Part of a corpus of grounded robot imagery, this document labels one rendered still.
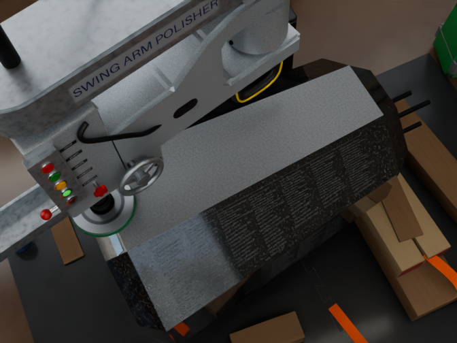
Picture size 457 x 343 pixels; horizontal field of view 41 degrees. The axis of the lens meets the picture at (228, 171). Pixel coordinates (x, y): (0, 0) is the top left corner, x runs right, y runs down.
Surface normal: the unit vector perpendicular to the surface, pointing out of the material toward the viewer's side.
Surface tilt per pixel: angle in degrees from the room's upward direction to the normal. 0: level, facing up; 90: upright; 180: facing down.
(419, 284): 0
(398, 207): 0
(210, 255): 45
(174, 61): 40
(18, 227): 2
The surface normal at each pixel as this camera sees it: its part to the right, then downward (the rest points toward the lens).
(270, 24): 0.40, 0.83
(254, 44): -0.06, 0.91
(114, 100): -0.10, -0.37
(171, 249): 0.31, 0.26
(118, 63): 0.61, 0.71
